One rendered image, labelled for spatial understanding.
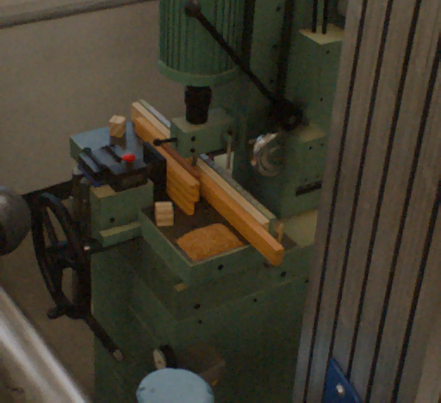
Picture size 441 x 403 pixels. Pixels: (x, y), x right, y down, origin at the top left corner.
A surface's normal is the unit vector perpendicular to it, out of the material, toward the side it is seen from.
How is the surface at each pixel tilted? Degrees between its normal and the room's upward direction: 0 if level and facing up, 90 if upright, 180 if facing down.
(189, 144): 90
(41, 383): 42
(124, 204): 90
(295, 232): 0
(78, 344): 0
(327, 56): 90
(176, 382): 8
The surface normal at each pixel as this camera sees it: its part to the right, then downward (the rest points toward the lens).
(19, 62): 0.58, 0.48
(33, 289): 0.06, -0.84
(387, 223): -0.94, 0.15
